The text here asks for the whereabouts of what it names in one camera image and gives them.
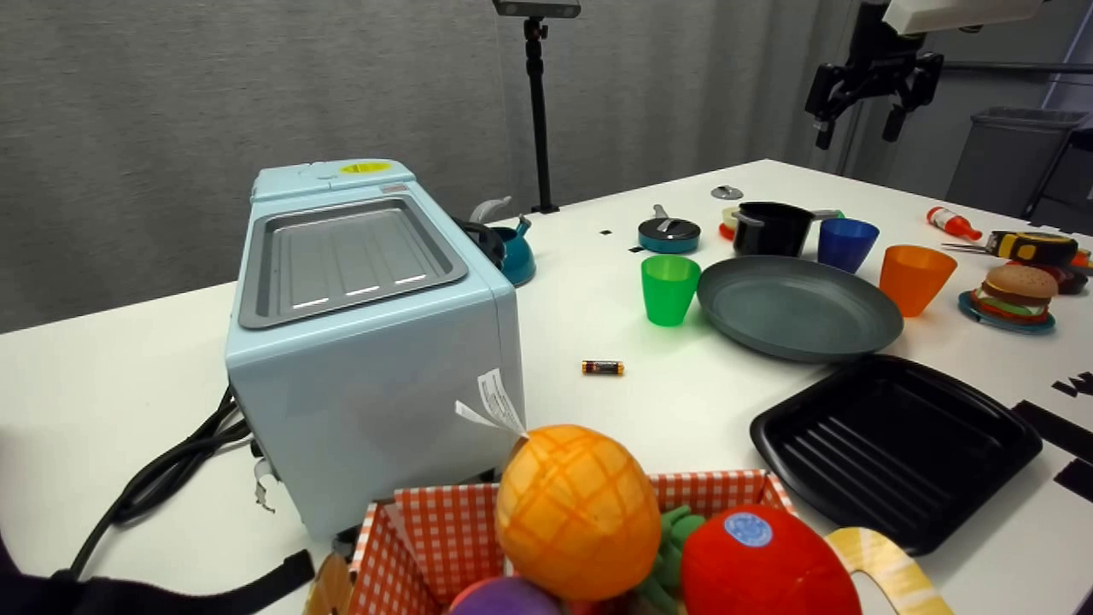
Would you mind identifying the small dark frying pan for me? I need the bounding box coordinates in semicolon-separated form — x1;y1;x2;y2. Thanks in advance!
628;202;705;255

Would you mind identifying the orange plastic cup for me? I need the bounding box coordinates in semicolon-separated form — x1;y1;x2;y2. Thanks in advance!
878;244;960;322

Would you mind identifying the light blue toaster oven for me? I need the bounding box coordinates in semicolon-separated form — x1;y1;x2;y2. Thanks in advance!
223;154;529;543

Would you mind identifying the black saucepan grey handle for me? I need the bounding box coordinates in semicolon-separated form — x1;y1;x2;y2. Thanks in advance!
731;199;821;260

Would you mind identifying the green plastic cup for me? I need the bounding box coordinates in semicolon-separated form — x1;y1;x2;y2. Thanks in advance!
637;254;705;330

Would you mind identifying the red plush fruit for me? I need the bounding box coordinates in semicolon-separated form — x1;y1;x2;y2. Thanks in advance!
680;502;863;615

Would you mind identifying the red checkered fruit basket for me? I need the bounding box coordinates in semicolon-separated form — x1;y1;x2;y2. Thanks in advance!
344;468;798;615

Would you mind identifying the purple plush fruit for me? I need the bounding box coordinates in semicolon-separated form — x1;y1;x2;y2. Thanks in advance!
443;573;566;615

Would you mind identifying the black tripod stand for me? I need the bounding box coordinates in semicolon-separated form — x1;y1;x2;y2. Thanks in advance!
520;13;562;215

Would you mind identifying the red white toy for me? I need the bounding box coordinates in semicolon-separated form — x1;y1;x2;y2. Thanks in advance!
923;202;982;245

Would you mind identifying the black tape strip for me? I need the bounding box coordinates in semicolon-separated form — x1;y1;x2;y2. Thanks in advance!
1010;398;1093;506

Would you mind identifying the teal small plate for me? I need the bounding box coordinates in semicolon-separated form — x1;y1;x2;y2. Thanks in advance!
957;288;1059;338

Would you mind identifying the teal toy kettle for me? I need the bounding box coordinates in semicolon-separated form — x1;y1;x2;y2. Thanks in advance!
459;194;541;288

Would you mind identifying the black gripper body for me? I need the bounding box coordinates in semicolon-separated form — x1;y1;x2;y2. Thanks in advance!
837;5;929;75

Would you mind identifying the grey curtain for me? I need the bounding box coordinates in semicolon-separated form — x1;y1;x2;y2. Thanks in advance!
0;0;890;334

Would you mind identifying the grey trash bin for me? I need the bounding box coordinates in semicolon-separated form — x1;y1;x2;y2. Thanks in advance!
946;106;1085;218

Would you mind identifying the black toaster power cable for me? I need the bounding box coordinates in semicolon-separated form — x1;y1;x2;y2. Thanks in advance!
65;383;256;579

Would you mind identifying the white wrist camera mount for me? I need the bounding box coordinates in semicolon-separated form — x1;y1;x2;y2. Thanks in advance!
882;0;1046;39

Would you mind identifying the yellow tape roll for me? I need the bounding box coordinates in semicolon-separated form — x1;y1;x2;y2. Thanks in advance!
826;522;957;615

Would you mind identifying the toy burger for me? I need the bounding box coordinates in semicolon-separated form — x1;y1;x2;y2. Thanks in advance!
968;260;1063;326

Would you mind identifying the grey round plate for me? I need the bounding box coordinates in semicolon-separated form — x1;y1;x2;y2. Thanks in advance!
692;254;906;365

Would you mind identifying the green plush leaf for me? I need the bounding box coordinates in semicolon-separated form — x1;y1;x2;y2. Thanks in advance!
634;506;710;615

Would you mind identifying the black bag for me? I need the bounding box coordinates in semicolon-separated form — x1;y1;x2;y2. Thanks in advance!
0;532;318;615

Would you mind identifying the black ridged grill tray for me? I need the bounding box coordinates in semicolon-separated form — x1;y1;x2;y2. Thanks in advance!
749;353;1046;556

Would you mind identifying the orange plush fruit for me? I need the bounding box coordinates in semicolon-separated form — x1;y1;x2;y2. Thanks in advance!
491;419;667;606

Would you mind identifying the dark blue plastic cup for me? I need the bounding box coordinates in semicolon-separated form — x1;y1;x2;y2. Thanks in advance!
815;215;882;276

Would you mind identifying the black yellow toy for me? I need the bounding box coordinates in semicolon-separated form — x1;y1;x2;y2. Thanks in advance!
982;227;1093;297

